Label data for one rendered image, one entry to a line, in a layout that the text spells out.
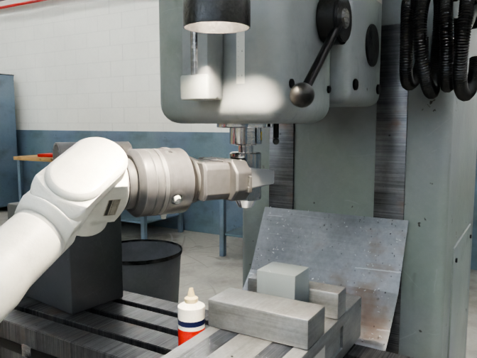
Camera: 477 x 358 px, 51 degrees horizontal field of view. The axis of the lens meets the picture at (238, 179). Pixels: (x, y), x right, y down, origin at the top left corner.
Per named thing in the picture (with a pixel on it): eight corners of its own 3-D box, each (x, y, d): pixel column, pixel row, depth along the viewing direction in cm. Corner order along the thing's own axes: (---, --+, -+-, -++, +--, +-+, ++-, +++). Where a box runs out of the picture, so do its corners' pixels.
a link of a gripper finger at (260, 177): (270, 187, 74) (236, 190, 71) (271, 165, 74) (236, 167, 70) (277, 188, 73) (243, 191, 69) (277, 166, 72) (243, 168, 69)
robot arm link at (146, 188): (174, 184, 61) (80, 190, 54) (150, 236, 68) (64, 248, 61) (145, 121, 67) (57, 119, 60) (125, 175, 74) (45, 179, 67)
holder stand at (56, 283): (71, 315, 92) (67, 208, 90) (10, 290, 105) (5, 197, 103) (123, 297, 101) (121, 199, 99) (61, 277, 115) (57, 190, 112)
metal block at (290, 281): (294, 318, 69) (294, 276, 69) (256, 310, 72) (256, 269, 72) (309, 306, 74) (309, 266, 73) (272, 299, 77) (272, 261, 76)
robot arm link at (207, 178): (253, 147, 67) (172, 149, 60) (253, 218, 68) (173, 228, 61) (205, 144, 77) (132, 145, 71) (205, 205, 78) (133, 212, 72)
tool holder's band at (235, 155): (263, 158, 76) (263, 151, 76) (258, 160, 71) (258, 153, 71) (233, 157, 77) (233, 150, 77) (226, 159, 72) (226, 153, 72)
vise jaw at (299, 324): (307, 351, 62) (308, 319, 62) (207, 326, 70) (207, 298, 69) (325, 333, 67) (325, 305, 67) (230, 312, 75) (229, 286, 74)
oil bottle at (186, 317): (194, 366, 72) (194, 293, 71) (172, 360, 75) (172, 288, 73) (210, 356, 76) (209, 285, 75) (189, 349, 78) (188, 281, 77)
